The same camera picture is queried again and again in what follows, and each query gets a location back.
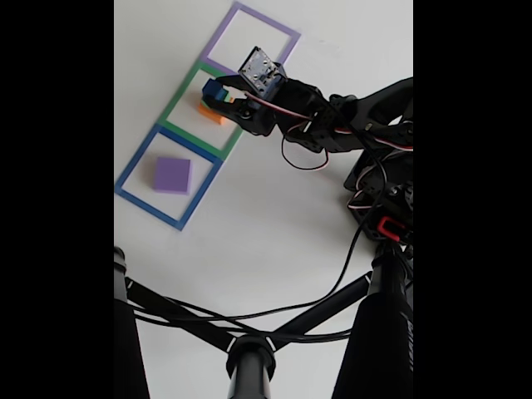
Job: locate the green block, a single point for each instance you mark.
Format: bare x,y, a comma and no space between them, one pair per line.
226,99

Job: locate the small blue block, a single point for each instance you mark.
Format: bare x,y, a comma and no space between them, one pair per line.
212,89

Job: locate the large purple block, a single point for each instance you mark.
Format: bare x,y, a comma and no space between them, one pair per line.
171,174

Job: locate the orange block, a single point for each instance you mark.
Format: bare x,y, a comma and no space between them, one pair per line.
208,112

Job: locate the red clamp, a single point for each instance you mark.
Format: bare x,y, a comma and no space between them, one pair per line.
386,228

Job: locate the black tripod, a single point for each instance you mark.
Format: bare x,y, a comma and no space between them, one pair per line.
249,365

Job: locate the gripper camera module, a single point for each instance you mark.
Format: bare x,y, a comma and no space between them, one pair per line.
262,72

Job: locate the purple square frame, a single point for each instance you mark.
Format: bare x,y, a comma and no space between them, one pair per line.
216,46

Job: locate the green square frame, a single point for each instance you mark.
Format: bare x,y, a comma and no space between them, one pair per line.
178,99

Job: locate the blue square frame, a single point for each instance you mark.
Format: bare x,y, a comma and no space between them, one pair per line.
137,164

